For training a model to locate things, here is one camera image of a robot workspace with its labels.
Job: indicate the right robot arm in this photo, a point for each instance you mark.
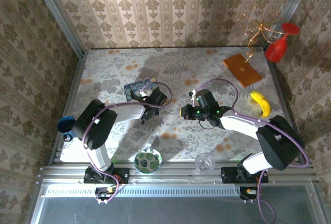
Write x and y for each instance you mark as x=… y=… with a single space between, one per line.
x=276 y=143

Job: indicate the starry night print box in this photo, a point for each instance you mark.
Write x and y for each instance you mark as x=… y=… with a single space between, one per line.
x=134 y=85

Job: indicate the aluminium frame bar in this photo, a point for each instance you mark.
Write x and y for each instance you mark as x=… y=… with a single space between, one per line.
x=278 y=84
x=175 y=173
x=59 y=17
x=292 y=1
x=75 y=79

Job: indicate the green leaf pattern plate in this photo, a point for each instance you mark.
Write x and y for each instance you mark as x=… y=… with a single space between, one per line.
x=148 y=160

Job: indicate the blue mug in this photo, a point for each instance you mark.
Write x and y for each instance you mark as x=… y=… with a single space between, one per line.
x=66 y=125

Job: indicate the red wine glass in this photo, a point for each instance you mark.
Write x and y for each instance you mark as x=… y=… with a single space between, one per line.
x=276 y=49

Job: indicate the black connector box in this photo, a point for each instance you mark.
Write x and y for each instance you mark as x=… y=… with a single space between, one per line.
x=103 y=192
x=244 y=193

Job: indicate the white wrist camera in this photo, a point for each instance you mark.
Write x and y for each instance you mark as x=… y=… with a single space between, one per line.
x=194 y=95
x=145 y=93

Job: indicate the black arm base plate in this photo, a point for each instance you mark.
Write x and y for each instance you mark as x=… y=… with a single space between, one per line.
x=124 y=176
x=227 y=176

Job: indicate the grey metal panel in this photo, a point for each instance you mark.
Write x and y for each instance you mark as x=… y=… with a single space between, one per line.
x=168 y=211

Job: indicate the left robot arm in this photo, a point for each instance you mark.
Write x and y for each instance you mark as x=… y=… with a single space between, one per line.
x=95 y=123

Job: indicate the clear drinking glass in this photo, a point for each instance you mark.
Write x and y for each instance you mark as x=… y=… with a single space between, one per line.
x=204 y=164

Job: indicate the yellow banana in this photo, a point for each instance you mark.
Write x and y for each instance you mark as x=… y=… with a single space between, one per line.
x=262 y=102

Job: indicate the floral tablecloth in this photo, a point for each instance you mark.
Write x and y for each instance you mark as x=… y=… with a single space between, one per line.
x=181 y=66

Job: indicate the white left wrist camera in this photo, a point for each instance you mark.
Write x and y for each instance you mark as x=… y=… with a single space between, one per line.
x=145 y=93

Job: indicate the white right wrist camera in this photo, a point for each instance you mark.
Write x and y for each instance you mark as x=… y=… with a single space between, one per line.
x=194 y=95

